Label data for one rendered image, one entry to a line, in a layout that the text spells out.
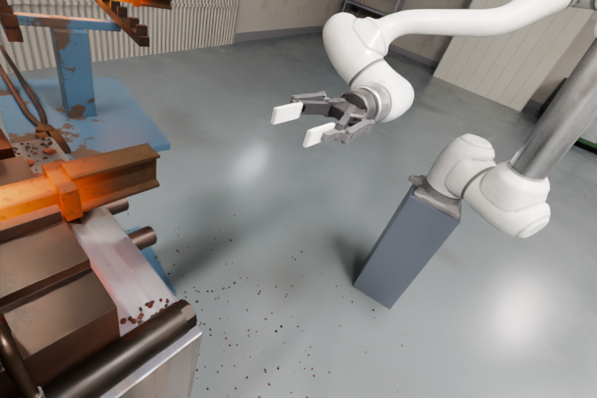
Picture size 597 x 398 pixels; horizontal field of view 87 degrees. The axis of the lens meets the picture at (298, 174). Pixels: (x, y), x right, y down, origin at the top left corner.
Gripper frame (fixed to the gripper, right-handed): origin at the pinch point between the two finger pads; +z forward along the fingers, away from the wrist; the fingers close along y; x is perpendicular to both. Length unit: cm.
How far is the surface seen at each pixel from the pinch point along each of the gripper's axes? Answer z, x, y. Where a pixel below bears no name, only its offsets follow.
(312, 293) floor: -49, -100, -1
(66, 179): 33.9, 1.8, -0.4
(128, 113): 4, -25, 53
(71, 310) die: 37.6, -1.6, -10.8
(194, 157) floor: -62, -100, 112
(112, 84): 1, -25, 71
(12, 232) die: 38.6, -0.2, -2.6
